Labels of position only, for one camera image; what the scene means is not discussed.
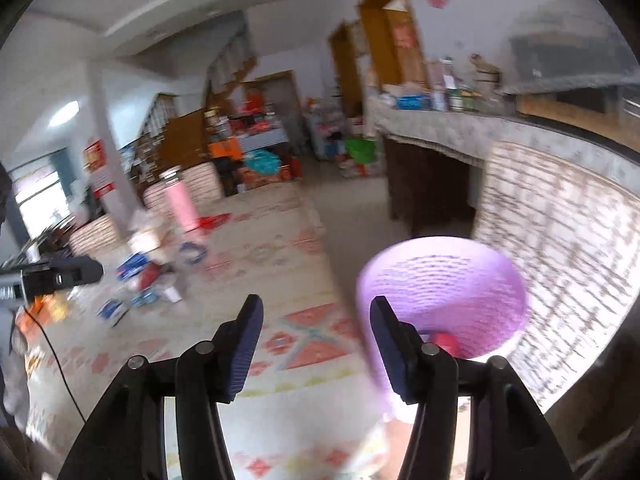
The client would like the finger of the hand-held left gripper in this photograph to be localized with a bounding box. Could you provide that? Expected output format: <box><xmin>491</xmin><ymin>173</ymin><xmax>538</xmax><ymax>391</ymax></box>
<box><xmin>22</xmin><ymin>256</ymin><xmax>104</xmax><ymax>301</ymax></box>

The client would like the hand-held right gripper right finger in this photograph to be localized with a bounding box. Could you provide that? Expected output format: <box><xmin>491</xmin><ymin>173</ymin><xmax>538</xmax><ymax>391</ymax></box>
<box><xmin>370</xmin><ymin>296</ymin><xmax>576</xmax><ymax>480</ymax></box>

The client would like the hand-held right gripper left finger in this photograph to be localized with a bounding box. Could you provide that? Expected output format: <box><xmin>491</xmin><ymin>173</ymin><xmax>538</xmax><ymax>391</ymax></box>
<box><xmin>57</xmin><ymin>294</ymin><xmax>265</xmax><ymax>480</ymax></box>

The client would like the purple plastic mesh basket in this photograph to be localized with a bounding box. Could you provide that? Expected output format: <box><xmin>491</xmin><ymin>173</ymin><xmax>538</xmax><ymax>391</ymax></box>
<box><xmin>356</xmin><ymin>236</ymin><xmax>530</xmax><ymax>421</ymax></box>

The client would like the patterned cushioned stool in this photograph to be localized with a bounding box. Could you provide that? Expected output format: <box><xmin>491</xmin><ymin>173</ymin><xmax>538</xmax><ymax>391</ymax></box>
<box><xmin>69</xmin><ymin>214</ymin><xmax>122</xmax><ymax>257</ymax></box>
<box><xmin>144</xmin><ymin>164</ymin><xmax>224</xmax><ymax>212</ymax></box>

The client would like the red item in basket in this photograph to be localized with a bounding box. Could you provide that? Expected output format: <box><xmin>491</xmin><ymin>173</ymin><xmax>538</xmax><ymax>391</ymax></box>
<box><xmin>431</xmin><ymin>331</ymin><xmax>463</xmax><ymax>358</ymax></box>

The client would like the cardboard box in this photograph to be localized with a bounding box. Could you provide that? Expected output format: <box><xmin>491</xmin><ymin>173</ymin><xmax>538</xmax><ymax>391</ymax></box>
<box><xmin>127</xmin><ymin>225</ymin><xmax>168</xmax><ymax>256</ymax></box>

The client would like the patterned floor mat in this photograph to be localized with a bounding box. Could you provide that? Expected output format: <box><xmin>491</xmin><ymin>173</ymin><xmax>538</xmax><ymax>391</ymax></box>
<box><xmin>25</xmin><ymin>180</ymin><xmax>401</xmax><ymax>480</ymax></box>

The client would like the pink thermos bottle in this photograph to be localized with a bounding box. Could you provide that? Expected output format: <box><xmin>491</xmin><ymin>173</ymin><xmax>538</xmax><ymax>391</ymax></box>
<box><xmin>160</xmin><ymin>169</ymin><xmax>202</xmax><ymax>234</ymax></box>

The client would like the dark wooden cabinet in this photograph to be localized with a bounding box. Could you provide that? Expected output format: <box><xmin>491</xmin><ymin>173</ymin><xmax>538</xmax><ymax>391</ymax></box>
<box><xmin>384</xmin><ymin>137</ymin><xmax>482</xmax><ymax>237</ymax></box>

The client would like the teal bag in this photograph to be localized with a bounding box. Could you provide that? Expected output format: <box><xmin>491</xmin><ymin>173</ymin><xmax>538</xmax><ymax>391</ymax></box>
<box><xmin>245</xmin><ymin>150</ymin><xmax>282</xmax><ymax>174</ymax></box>

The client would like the wooden staircase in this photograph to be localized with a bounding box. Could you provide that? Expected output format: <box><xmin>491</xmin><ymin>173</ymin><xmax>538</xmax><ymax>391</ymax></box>
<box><xmin>120</xmin><ymin>10</ymin><xmax>259</xmax><ymax>162</ymax></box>

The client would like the woven patterned chair cushion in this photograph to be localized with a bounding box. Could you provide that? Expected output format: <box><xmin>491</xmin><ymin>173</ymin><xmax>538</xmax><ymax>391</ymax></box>
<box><xmin>472</xmin><ymin>141</ymin><xmax>637</xmax><ymax>407</ymax></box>

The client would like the green plastic bag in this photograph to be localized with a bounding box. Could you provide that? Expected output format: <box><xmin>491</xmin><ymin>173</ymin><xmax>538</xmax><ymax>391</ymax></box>
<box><xmin>346</xmin><ymin>139</ymin><xmax>378</xmax><ymax>163</ymax></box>

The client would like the table stacked with goods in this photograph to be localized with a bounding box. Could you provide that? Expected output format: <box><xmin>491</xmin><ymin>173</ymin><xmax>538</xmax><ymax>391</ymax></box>
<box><xmin>206</xmin><ymin>105</ymin><xmax>291</xmax><ymax>162</ymax></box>

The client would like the table with leaf print cloth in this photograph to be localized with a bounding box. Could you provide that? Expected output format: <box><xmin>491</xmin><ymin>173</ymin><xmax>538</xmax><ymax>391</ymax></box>
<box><xmin>366</xmin><ymin>94</ymin><xmax>640</xmax><ymax>196</ymax></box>

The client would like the group of bottles and jars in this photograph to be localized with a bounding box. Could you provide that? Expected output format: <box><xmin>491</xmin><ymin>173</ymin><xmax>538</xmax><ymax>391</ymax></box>
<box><xmin>425</xmin><ymin>55</ymin><xmax>502</xmax><ymax>114</ymax></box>

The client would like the wooden door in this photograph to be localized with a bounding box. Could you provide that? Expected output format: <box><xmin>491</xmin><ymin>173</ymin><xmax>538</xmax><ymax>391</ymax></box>
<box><xmin>359</xmin><ymin>0</ymin><xmax>429</xmax><ymax>90</ymax></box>
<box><xmin>327</xmin><ymin>21</ymin><xmax>367</xmax><ymax>117</ymax></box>

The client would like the plastic covered dark screen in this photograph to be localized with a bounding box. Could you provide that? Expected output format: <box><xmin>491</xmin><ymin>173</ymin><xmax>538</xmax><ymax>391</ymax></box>
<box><xmin>507</xmin><ymin>5</ymin><xmax>627</xmax><ymax>94</ymax></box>

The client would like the black cable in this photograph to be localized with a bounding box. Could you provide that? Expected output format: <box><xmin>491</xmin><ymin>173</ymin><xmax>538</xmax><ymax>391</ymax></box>
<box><xmin>24</xmin><ymin>304</ymin><xmax>87</xmax><ymax>422</ymax></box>

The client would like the blue ring shaped wrapper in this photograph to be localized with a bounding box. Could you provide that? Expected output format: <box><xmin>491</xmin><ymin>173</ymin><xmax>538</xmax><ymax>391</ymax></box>
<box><xmin>180</xmin><ymin>242</ymin><xmax>208</xmax><ymax>265</ymax></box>

